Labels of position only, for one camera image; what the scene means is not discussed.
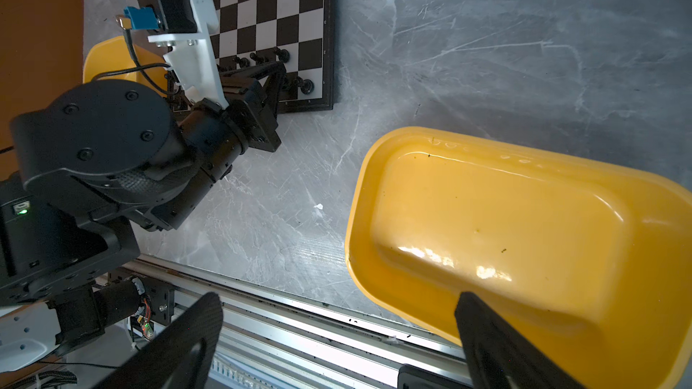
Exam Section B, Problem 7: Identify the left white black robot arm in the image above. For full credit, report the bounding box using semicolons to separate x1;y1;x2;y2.
1;61;287;372

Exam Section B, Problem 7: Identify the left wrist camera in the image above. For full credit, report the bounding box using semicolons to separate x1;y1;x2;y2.
124;0;228;109

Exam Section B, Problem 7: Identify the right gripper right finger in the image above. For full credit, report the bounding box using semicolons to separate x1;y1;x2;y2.
454;292;582;388

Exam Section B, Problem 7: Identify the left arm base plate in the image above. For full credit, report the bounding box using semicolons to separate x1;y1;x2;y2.
129;277;176;340

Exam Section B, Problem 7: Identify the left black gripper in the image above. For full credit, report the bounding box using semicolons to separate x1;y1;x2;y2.
172;61;287;184

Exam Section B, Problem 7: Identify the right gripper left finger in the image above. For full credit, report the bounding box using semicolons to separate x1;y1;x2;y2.
96;293;223;388

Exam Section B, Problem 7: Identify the black white chessboard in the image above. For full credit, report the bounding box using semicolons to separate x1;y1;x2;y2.
212;0;335;113

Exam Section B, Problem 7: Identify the yellow tray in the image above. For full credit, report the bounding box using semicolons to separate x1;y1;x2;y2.
82;35;169;97
344;127;691;388

